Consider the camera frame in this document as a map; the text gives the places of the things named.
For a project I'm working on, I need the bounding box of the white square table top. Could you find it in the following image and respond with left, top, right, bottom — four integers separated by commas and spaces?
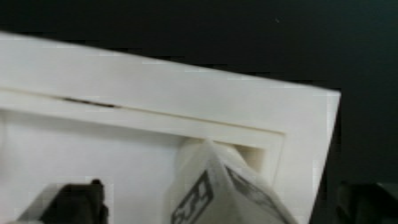
0, 31, 342, 224

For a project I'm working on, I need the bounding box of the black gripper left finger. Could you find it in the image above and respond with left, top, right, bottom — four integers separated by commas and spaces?
40, 179, 109, 224

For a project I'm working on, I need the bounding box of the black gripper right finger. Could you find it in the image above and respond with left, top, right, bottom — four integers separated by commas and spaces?
333, 182, 398, 224

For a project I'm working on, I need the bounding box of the white table leg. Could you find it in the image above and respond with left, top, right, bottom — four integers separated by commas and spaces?
162, 139, 299, 224

